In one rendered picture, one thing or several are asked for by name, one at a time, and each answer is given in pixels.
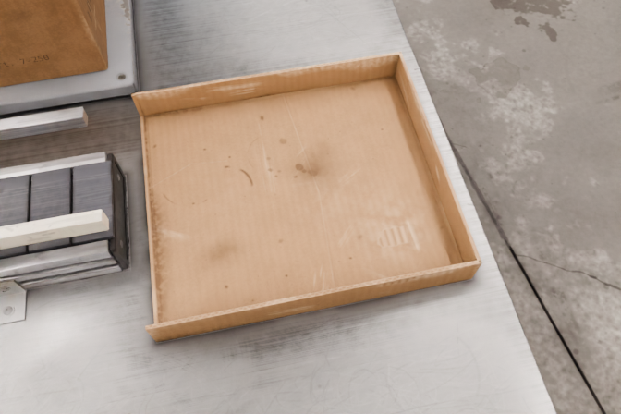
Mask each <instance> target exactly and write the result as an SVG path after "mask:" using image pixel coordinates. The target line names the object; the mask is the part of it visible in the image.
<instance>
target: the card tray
mask: <svg viewBox="0 0 621 414"><path fill-rule="evenodd" d="M131 97H132V99H133V101H134V104H135V105H136V107H137V110H138V112H139V114H140V127H141V141H142V154H143V168H144V182H145V195H146V209H147V223H148V236H149V250H150V264H151V277H152V304H153V317H154V324H151V325H146V326H145V330H146V331H147V332H148V333H149V334H150V336H151V337H152V338H153V339H154V340H155V341H156V342H161V341H165V340H170V339H175V338H179V337H184V336H189V335H197V334H202V333H207V332H211V331H216V330H221V329H226V328H229V327H234V326H239V325H243V324H248V323H256V322H261V321H266V320H271V319H275V318H280V317H285V316H289V315H294V314H299V313H303V312H308V311H316V310H321V309H326V308H331V307H335V306H340V305H345V304H349V303H353V302H358V301H363V300H367V299H372V298H380V297H385V296H390V295H394V294H399V293H404V292H409V291H413V290H418V289H423V288H427V287H432V286H440V285H445V284H450V283H455V282H459V281H464V280H469V279H471V278H472V277H473V276H474V274H475V273H476V272H477V271H478V269H479V268H480V266H481V264H482V261H481V257H480V255H479V253H478V250H477V248H476V245H475V242H474V240H473V237H472V235H471V233H470V230H469V226H468V224H467V221H466V218H465V216H464V214H463V212H462V209H461V206H460V204H459V201H458V199H457V195H456V193H455V190H454V188H453V185H452V182H451V180H450V177H449V175H448V173H447V170H446V168H445V165H444V161H443V158H442V156H441V154H440V151H439V149H438V146H437V144H436V141H435V138H434V136H433V134H432V130H431V127H430V125H429V122H428V120H427V117H426V115H425V113H424V110H423V107H422V105H421V102H420V98H419V95H418V94H417V91H416V89H415V86H414V83H413V81H412V78H411V76H410V74H409V71H408V67H407V65H406V62H405V59H404V57H403V55H402V52H395V53H390V54H384V55H373V56H366V57H361V58H355V59H348V60H343V61H336V62H331V63H325V64H319V65H313V66H306V67H296V68H290V69H284V70H278V71H272V72H266V73H260V74H254V75H248V76H242V77H236V78H230V79H219V80H213V81H207V82H202V83H195V84H189V85H183V86H177V87H172V88H165V89H160V90H153V91H143V92H136V93H131Z"/></svg>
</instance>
